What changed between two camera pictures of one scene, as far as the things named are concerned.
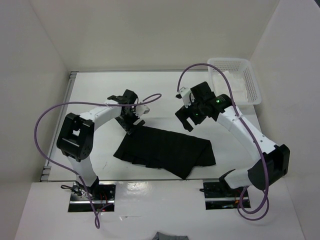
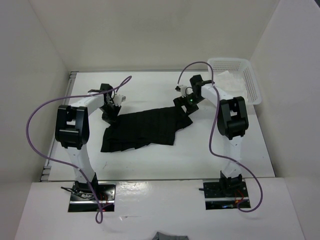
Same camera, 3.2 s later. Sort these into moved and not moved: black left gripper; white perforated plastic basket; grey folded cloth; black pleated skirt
Moved: black left gripper; black pleated skirt
Not moved: grey folded cloth; white perforated plastic basket
